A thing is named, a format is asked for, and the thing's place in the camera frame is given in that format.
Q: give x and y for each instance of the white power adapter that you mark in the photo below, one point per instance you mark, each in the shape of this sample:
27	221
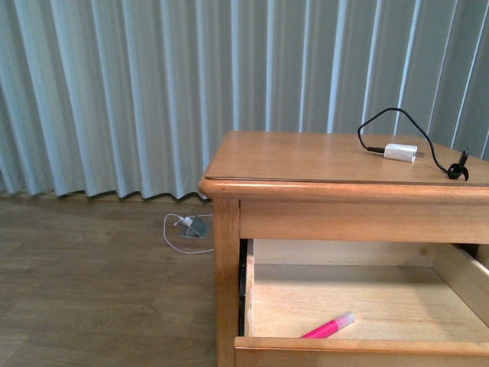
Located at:
405	153

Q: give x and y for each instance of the open grey floor socket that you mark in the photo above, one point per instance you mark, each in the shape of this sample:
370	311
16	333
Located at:
198	229

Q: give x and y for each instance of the white floor plug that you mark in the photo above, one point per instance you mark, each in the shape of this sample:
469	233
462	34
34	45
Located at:
187	221

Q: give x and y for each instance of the white pleated curtain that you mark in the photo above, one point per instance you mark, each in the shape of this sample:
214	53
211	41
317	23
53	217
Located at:
135	96

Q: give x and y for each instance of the pink marker with white caps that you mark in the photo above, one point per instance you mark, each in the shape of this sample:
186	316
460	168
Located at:
331	327

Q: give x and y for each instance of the wooden drawer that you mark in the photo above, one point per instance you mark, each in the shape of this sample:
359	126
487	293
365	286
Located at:
415	304

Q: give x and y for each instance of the wooden nightstand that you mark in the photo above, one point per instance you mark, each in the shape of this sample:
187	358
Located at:
319	187

